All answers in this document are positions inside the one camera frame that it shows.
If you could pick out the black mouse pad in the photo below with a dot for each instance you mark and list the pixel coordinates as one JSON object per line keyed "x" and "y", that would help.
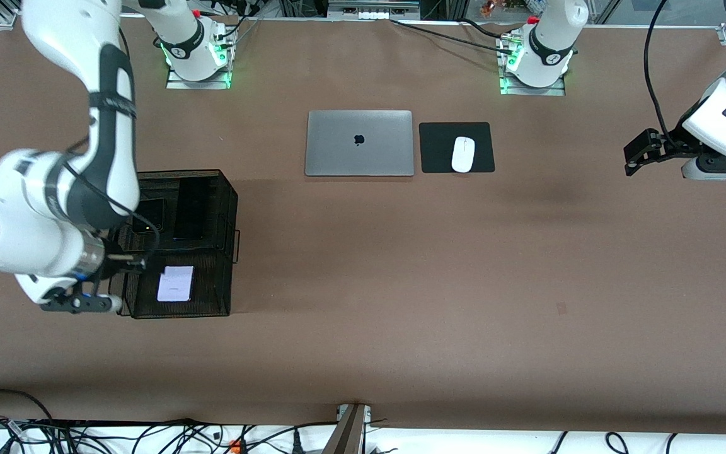
{"x": 438, "y": 148}

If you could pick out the black two-tier mesh rack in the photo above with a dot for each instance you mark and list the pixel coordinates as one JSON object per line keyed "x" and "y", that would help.
{"x": 212, "y": 277}

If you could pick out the long black phone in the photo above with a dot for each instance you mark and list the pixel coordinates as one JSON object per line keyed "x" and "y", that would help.
{"x": 190, "y": 211}

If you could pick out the white lavender flip phone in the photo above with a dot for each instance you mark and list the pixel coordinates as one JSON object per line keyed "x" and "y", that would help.
{"x": 175, "y": 284}

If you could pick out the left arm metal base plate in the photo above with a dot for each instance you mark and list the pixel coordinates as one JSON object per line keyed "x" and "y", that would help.
{"x": 533, "y": 91}

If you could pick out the small black flip phone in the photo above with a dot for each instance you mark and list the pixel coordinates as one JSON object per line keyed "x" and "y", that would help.
{"x": 154, "y": 215}

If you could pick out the grey metal camera post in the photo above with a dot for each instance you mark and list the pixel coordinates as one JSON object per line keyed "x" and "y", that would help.
{"x": 347, "y": 432}

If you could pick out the grey power strip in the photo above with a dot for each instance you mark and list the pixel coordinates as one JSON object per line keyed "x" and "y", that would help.
{"x": 372, "y": 11}

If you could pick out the white computer mouse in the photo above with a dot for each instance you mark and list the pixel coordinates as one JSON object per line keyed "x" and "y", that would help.
{"x": 463, "y": 154}

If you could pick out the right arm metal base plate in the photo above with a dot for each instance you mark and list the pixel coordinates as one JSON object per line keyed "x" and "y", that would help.
{"x": 198, "y": 84}

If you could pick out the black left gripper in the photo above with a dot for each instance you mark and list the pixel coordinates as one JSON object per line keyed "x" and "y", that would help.
{"x": 670, "y": 145}

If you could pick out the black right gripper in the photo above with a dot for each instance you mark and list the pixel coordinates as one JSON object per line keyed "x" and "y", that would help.
{"x": 113, "y": 266}

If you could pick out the silver closed laptop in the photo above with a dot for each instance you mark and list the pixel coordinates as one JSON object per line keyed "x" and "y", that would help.
{"x": 359, "y": 143}

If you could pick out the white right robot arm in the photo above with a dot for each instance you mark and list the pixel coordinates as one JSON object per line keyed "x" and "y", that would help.
{"x": 29, "y": 214}

